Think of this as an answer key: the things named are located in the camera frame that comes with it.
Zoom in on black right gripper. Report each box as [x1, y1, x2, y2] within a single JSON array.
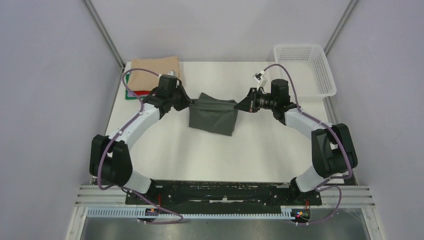
[[235, 87, 277, 113]]

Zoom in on dark grey t shirt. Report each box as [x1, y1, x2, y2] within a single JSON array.
[[188, 92, 238, 136]]

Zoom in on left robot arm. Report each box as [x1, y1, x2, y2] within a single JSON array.
[[89, 74, 193, 204]]

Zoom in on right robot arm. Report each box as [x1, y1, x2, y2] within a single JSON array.
[[234, 79, 358, 204]]

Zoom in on red folded t shirt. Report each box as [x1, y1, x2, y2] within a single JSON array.
[[134, 90, 151, 97]]

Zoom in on beige folded t shirt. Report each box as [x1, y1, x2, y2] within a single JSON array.
[[128, 55, 180, 91]]

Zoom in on green folded t shirt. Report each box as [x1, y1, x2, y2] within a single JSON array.
[[125, 73, 149, 100]]

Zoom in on white plastic basket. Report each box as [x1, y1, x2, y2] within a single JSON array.
[[273, 44, 337, 101]]

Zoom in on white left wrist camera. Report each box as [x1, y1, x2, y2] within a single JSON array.
[[167, 70, 177, 77]]

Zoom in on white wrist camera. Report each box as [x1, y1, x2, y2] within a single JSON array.
[[253, 70, 268, 90], [167, 70, 177, 77]]

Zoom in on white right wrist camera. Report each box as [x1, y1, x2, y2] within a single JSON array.
[[253, 70, 268, 90]]

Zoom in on white slotted cable duct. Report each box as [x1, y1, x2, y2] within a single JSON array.
[[85, 206, 294, 220]]

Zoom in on aluminium rail profiles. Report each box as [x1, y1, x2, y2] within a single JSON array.
[[75, 185, 127, 207]]

